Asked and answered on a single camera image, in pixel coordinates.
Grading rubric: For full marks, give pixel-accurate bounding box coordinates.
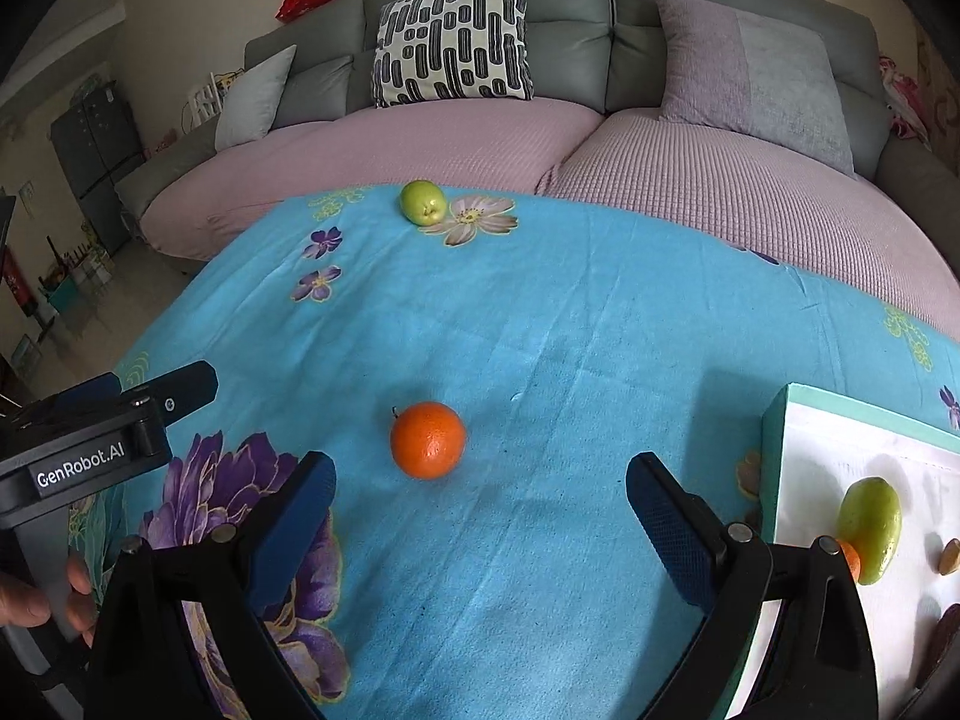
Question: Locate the person's left hand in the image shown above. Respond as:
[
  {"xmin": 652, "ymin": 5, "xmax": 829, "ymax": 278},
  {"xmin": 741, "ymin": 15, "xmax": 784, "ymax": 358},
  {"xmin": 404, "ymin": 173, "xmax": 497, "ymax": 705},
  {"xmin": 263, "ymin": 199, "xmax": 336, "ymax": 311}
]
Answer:
[{"xmin": 0, "ymin": 551, "xmax": 99, "ymax": 647}]

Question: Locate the grey refrigerator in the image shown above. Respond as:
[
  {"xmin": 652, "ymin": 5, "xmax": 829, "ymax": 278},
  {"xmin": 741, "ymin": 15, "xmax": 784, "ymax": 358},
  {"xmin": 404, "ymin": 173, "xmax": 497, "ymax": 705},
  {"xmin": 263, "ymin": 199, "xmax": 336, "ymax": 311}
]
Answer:
[{"xmin": 50, "ymin": 81, "xmax": 148, "ymax": 257}]

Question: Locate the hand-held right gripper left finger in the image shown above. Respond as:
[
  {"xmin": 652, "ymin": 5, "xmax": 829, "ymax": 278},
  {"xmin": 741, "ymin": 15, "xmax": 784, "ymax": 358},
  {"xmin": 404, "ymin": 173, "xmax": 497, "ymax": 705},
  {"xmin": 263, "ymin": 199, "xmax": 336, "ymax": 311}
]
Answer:
[{"xmin": 82, "ymin": 451, "xmax": 338, "ymax": 720}]

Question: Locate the pink sofa seat cover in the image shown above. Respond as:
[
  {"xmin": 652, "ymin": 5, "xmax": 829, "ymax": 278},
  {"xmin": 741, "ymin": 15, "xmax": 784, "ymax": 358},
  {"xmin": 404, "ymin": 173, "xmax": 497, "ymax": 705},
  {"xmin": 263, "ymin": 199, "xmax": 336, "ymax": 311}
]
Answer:
[
  {"xmin": 536, "ymin": 111, "xmax": 960, "ymax": 336},
  {"xmin": 141, "ymin": 97, "xmax": 605, "ymax": 278}
]

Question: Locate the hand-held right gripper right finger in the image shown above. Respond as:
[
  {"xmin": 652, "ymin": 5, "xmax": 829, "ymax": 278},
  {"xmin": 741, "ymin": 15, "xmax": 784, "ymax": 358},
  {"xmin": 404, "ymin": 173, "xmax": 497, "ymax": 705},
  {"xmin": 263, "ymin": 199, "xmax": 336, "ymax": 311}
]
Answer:
[{"xmin": 626, "ymin": 452, "xmax": 880, "ymax": 720}]

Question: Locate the large round orange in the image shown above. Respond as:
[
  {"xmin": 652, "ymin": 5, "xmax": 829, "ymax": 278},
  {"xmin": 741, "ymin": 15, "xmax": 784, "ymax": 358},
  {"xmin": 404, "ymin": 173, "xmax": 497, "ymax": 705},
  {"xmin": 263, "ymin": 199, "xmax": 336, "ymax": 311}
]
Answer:
[{"xmin": 389, "ymin": 401, "xmax": 467, "ymax": 482}]

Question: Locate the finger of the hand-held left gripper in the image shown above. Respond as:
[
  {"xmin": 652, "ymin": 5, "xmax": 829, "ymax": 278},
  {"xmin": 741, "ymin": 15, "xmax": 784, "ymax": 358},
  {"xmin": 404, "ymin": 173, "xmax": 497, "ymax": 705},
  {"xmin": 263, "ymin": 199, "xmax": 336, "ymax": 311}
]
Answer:
[
  {"xmin": 146, "ymin": 360, "xmax": 219, "ymax": 422},
  {"xmin": 45, "ymin": 373, "xmax": 122, "ymax": 418}
]

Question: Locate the small white rack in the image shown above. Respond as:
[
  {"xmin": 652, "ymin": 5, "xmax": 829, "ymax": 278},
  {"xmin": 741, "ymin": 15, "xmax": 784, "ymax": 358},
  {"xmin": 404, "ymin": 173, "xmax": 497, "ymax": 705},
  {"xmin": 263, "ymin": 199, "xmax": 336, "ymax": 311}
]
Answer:
[{"xmin": 187, "ymin": 73, "xmax": 227, "ymax": 130}]

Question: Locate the white tray with teal rim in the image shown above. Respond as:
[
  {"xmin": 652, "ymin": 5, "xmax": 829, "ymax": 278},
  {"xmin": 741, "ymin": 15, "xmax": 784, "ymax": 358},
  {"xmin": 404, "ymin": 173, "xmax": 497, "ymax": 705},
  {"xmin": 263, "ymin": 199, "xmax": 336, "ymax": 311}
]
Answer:
[{"xmin": 731, "ymin": 382, "xmax": 960, "ymax": 720}]

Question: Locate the pink floral cloth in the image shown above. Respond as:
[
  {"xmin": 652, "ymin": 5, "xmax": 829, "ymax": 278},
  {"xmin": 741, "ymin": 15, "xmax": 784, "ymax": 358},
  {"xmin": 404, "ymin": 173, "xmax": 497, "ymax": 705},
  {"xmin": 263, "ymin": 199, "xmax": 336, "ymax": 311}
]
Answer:
[{"xmin": 877, "ymin": 55, "xmax": 932, "ymax": 145}]

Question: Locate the blue floral blanket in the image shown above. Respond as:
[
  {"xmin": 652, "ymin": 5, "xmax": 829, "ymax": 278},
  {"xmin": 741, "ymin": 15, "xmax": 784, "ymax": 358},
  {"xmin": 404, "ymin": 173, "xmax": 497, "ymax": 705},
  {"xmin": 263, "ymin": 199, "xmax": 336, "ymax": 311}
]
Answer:
[{"xmin": 71, "ymin": 184, "xmax": 960, "ymax": 720}]

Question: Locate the large green mango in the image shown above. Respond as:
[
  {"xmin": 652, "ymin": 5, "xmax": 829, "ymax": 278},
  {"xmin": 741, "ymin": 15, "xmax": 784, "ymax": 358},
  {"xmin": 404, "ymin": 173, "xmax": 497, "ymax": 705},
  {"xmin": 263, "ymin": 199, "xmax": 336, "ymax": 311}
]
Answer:
[{"xmin": 835, "ymin": 477, "xmax": 903, "ymax": 587}]

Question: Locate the black and white patterned cushion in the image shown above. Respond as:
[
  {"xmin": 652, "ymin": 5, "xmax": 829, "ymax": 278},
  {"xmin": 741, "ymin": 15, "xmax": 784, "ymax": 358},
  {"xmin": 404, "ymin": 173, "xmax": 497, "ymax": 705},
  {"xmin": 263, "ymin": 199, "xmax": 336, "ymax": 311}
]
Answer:
[{"xmin": 372, "ymin": 0, "xmax": 536, "ymax": 108}]

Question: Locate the light grey cushion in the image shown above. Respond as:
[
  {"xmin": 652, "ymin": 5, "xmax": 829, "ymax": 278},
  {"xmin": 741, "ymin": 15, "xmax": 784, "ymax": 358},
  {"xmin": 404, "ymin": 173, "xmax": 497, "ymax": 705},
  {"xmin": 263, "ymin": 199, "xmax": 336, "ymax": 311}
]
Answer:
[{"xmin": 214, "ymin": 45, "xmax": 299, "ymax": 153}]

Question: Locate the grey sofa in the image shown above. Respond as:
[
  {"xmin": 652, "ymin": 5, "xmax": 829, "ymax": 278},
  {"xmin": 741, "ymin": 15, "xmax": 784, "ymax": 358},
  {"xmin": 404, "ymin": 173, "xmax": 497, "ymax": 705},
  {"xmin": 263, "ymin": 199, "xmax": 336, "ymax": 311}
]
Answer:
[{"xmin": 116, "ymin": 0, "xmax": 960, "ymax": 278}]

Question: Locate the purple and grey cushion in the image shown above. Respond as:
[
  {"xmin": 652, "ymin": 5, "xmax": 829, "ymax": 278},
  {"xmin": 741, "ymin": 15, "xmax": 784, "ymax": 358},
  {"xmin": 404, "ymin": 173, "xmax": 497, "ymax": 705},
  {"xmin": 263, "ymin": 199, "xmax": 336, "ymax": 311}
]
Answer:
[{"xmin": 654, "ymin": 0, "xmax": 858, "ymax": 178}]

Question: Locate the large dark brown date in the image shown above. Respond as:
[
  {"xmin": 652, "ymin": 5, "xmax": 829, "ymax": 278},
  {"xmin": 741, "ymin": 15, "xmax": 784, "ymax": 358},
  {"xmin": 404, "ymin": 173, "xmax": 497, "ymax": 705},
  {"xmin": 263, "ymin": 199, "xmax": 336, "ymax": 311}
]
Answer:
[{"xmin": 913, "ymin": 604, "xmax": 960, "ymax": 691}]

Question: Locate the small green apple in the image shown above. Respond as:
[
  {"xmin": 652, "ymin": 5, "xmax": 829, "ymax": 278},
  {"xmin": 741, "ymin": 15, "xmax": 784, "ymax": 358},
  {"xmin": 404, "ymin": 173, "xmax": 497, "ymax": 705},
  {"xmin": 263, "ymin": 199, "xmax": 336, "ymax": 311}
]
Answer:
[{"xmin": 398, "ymin": 179, "xmax": 450, "ymax": 227}]

